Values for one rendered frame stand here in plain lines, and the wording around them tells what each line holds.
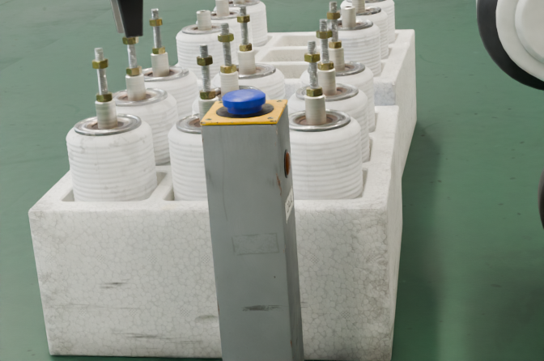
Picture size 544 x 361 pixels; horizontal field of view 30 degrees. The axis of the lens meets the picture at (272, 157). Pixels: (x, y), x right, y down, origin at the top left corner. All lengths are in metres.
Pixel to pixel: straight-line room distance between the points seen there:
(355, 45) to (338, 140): 0.52
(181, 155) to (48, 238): 0.17
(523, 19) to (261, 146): 0.25
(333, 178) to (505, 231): 0.44
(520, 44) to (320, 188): 0.31
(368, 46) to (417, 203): 0.25
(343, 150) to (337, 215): 0.07
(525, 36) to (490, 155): 0.92
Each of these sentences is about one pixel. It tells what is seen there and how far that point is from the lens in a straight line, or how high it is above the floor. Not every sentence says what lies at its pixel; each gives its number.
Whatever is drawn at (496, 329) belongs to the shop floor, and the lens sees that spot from 1.20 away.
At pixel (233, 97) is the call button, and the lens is 0.92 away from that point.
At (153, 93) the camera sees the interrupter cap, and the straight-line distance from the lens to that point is 1.27.
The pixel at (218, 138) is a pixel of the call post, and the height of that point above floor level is 0.30.
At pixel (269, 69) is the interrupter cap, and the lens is 1.35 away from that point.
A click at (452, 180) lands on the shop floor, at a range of 1.65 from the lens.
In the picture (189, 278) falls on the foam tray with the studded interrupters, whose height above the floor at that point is 0.10.
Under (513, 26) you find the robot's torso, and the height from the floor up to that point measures 0.39.
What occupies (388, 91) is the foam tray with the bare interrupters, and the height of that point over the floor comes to 0.17.
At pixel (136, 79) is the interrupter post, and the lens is 1.25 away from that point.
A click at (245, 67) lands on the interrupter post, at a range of 1.34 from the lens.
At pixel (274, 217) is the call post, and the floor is 0.22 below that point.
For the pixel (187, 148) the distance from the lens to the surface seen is 1.09.
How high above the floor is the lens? 0.56
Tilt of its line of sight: 18 degrees down
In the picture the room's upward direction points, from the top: 4 degrees counter-clockwise
